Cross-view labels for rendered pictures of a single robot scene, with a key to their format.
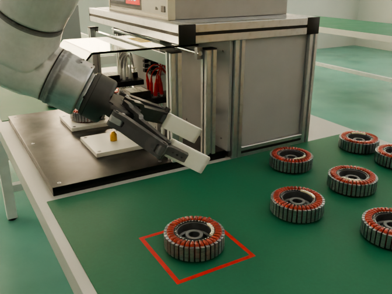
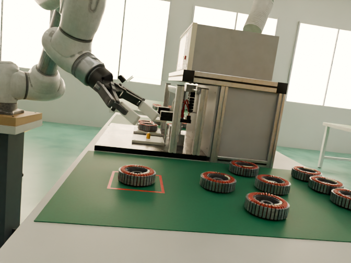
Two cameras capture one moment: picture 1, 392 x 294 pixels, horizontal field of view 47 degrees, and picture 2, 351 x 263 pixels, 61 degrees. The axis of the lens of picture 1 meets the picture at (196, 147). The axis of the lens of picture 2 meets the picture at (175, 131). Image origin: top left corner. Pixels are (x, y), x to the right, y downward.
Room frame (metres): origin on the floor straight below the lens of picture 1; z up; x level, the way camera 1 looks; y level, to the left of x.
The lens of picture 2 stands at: (-0.06, -0.42, 1.05)
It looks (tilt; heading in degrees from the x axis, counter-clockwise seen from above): 9 degrees down; 23
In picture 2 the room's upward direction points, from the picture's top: 7 degrees clockwise
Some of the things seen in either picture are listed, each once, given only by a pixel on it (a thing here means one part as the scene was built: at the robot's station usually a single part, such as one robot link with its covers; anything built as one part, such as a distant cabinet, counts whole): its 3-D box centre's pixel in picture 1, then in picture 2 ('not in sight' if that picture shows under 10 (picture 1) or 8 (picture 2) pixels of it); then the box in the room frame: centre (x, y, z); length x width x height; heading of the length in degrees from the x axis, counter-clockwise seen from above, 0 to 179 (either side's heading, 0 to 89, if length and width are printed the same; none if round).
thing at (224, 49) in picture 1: (172, 75); (199, 113); (1.43, 0.08, 0.92); 0.66 x 0.01 x 0.30; 30
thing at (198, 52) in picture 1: (149, 39); (187, 88); (1.39, 0.14, 1.04); 0.62 x 0.02 x 0.03; 30
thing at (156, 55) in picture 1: (125, 45); (172, 88); (1.35, 0.21, 1.03); 0.62 x 0.01 x 0.03; 30
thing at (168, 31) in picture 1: (190, 18); (216, 81); (1.46, 0.02, 1.09); 0.68 x 0.44 x 0.05; 30
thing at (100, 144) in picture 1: (114, 142); (148, 139); (1.20, 0.24, 0.78); 0.15 x 0.15 x 0.01; 30
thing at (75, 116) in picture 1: (87, 112); (147, 126); (1.41, 0.36, 0.80); 0.11 x 0.11 x 0.04
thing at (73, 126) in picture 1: (88, 119); (147, 131); (1.41, 0.36, 0.78); 0.15 x 0.15 x 0.01; 30
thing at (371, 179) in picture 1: (352, 180); (272, 184); (0.96, -0.37, 0.77); 0.11 x 0.11 x 0.04
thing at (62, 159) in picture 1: (105, 134); (150, 138); (1.31, 0.28, 0.76); 0.64 x 0.47 x 0.02; 30
